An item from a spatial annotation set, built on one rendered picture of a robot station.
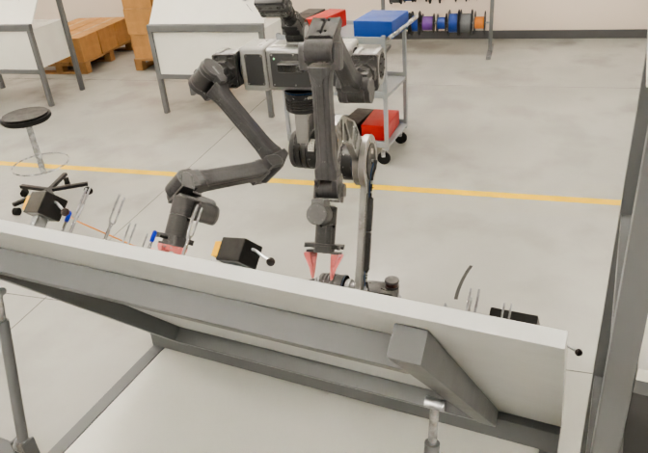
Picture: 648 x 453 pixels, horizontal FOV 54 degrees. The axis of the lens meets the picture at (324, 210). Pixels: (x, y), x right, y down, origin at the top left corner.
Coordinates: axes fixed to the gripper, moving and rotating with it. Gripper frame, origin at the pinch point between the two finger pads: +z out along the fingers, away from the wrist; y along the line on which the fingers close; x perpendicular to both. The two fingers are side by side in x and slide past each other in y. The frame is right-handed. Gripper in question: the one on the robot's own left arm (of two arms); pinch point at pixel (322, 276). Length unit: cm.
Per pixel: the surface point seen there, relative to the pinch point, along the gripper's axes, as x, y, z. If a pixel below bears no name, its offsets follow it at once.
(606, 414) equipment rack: -76, 64, 6
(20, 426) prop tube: -62, -44, 30
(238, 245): -77, 9, -12
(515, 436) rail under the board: -11, 54, 32
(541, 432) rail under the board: -13, 60, 29
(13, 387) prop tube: -65, -44, 22
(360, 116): 315, -72, -93
